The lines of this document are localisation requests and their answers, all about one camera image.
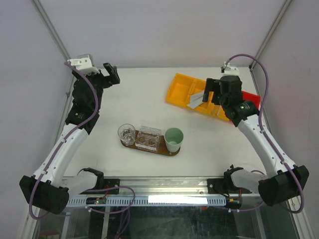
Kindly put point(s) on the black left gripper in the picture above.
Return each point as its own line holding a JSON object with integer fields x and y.
{"x": 113, "y": 75}

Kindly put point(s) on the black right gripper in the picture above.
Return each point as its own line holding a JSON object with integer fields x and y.
{"x": 212, "y": 85}

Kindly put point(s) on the white toothpaste tube black cap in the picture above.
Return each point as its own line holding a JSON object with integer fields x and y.
{"x": 196, "y": 96}

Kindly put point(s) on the clear glass tumbler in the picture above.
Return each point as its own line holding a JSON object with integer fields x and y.
{"x": 127, "y": 134}

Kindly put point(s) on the green plastic cup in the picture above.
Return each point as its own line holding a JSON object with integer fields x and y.
{"x": 173, "y": 139}

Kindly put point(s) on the clear glass holder block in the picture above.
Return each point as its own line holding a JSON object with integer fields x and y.
{"x": 148, "y": 138}

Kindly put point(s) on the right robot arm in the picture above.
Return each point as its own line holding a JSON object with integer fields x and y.
{"x": 283, "y": 179}

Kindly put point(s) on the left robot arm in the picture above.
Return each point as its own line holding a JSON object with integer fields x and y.
{"x": 44, "y": 189}

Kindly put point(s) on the wooden oval tray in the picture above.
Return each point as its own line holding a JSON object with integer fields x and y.
{"x": 162, "y": 150}

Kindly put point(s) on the yellow bin middle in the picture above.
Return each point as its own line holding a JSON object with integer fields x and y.
{"x": 197, "y": 86}

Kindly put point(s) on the yellow bin left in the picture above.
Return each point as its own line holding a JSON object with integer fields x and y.
{"x": 180, "y": 89}

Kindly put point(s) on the red plastic bin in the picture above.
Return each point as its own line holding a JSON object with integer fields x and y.
{"x": 251, "y": 99}

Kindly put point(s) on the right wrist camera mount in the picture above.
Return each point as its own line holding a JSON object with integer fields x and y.
{"x": 228, "y": 69}

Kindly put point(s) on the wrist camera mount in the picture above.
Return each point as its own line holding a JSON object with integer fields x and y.
{"x": 228, "y": 69}
{"x": 84, "y": 64}

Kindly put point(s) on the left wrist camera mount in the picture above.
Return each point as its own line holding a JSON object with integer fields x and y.
{"x": 84, "y": 64}

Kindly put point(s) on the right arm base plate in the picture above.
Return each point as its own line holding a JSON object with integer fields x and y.
{"x": 220, "y": 186}

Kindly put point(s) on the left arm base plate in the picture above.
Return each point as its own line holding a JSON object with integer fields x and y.
{"x": 108, "y": 183}

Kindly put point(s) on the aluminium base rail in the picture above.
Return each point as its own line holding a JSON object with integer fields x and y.
{"x": 144, "y": 186}

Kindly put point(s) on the white cable duct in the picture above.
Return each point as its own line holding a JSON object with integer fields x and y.
{"x": 152, "y": 201}

